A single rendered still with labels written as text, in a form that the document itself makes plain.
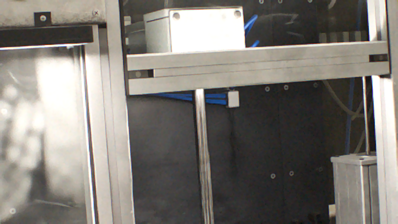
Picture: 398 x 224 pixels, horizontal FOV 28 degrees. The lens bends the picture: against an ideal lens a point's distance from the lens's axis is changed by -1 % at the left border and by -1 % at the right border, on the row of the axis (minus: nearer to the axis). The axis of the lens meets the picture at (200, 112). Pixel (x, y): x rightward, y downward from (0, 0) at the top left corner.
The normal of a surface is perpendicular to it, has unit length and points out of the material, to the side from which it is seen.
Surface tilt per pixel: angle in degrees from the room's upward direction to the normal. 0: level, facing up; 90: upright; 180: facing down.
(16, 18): 90
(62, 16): 90
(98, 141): 90
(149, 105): 90
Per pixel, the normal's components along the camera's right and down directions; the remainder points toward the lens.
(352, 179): -0.90, 0.08
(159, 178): 0.42, 0.02
